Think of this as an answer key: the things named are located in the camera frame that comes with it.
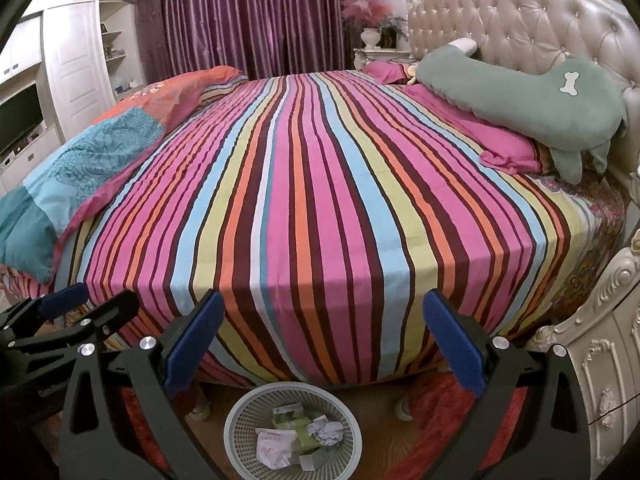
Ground striped colourful rug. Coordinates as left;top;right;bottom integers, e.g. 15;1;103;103
50;70;573;388

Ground black cable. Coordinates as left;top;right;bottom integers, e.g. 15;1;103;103
587;400;640;428

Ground white vase pink feathers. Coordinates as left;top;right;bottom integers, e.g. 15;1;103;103
342;0;396;52

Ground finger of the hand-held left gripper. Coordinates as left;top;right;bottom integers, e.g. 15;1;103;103
0;283;89;343
0;291;140;386

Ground small green cardboard box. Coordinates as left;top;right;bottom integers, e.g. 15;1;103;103
271;406;309;431

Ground floral mattress cover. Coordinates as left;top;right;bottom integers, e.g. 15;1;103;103
537;160;628;321

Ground green plush pillow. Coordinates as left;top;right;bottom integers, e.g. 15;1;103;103
415;37;628;183

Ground small pink pillow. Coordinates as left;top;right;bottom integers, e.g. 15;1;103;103
362;60;413;85

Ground white TV cabinet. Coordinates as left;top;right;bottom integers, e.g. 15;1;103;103
0;15;66;196

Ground purple curtain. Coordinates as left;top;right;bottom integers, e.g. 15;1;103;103
135;0;376;81

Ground tufted beige headboard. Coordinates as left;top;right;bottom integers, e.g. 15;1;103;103
407;0;640;196

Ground blue and orange quilt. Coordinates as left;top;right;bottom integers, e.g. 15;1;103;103
0;65;248;286

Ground white mesh waste basket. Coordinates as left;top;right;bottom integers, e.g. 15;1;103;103
223;382;363;480

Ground large pink pillow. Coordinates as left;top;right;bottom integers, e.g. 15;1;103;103
405;82;543;176

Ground white cardboard box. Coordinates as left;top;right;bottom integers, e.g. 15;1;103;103
299;447;334;472

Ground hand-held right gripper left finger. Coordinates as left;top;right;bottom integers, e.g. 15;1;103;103
59;290;226;480

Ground large white paper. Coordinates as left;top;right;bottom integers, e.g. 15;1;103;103
306;416;344;449

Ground white wardrobe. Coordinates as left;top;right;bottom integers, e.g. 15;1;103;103
42;0;146;131

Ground white pinkish plastic bag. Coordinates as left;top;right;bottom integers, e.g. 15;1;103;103
255;428;297;469

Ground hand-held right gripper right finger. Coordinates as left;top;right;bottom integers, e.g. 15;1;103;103
422;289;597;480

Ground black television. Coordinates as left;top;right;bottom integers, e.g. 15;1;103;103
0;85;44;157

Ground ornate cream carved nightstand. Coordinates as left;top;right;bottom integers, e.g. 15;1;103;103
525;230;640;480

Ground cream bed leg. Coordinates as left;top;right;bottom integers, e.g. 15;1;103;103
395;392;419;422
187;385;214;422

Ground large green cardboard box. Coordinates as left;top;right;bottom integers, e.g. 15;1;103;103
294;422;322;454

